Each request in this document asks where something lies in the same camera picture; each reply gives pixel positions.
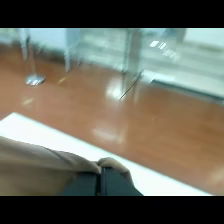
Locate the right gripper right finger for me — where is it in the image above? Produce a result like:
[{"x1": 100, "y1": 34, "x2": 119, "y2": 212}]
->
[{"x1": 100, "y1": 167, "x2": 144, "y2": 197}]

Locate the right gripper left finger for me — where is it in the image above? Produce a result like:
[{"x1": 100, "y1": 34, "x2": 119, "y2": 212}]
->
[{"x1": 60, "y1": 171, "x2": 101, "y2": 197}]

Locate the brown garment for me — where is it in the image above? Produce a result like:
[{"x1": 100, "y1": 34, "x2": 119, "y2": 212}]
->
[{"x1": 0, "y1": 135, "x2": 135, "y2": 197}]

